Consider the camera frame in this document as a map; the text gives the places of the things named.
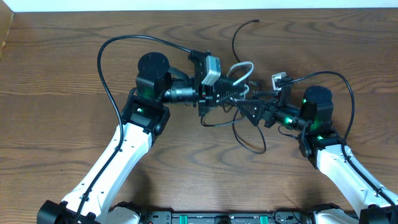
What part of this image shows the white USB cable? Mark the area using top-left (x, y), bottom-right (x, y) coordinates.
top-left (226, 60), bottom-right (255, 97)

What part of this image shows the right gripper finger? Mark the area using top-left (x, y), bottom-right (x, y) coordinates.
top-left (252, 90), bottom-right (279, 98)
top-left (234, 100), bottom-right (266, 126)

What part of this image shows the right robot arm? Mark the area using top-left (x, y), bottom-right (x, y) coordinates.
top-left (234, 73), bottom-right (397, 223)

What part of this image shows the right black camera cable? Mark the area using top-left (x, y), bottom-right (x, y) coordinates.
top-left (281, 70), bottom-right (398, 206)

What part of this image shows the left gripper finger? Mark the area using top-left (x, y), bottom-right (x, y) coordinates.
top-left (216, 77), bottom-right (246, 92)
top-left (217, 90), bottom-right (248, 105)

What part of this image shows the black camera cable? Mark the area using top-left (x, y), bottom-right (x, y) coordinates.
top-left (74, 34), bottom-right (192, 218)
top-left (281, 70), bottom-right (398, 206)

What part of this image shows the left black camera cable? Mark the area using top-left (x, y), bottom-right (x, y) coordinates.
top-left (74, 34), bottom-right (192, 218)

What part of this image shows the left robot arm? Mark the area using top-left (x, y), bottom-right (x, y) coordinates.
top-left (37, 52), bottom-right (249, 223)

